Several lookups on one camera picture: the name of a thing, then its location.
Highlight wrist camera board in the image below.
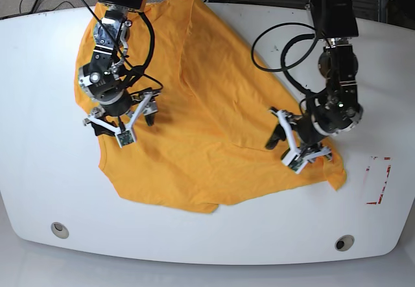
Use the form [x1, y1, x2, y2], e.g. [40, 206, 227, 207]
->
[289, 159, 308, 174]
[115, 130, 136, 148]

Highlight table grommet hole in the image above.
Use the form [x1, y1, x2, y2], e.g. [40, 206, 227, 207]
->
[335, 235, 355, 251]
[51, 222, 69, 239]

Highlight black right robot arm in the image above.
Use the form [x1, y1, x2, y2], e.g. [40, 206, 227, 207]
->
[78, 0, 161, 147]

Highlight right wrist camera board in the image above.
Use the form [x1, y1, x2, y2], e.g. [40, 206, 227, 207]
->
[115, 130, 136, 148]

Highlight orange yellow t-shirt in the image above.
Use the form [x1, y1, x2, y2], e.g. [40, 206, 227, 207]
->
[73, 0, 348, 215]

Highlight right table grommet hole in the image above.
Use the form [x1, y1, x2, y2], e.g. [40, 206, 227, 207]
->
[335, 235, 355, 251]

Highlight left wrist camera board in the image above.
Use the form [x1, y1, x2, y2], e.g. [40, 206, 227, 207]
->
[289, 159, 308, 174]

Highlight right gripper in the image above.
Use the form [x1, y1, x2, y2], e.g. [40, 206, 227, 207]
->
[78, 63, 160, 137]

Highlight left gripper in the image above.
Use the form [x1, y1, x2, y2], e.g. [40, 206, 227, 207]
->
[265, 95, 363, 168]

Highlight left table grommet hole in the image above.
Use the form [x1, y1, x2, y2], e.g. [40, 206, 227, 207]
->
[51, 222, 69, 239]

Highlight red tape marker rectangle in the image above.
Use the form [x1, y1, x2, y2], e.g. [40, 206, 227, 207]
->
[362, 156, 392, 205]

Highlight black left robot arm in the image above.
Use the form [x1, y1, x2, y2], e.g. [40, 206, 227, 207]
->
[265, 0, 363, 174]

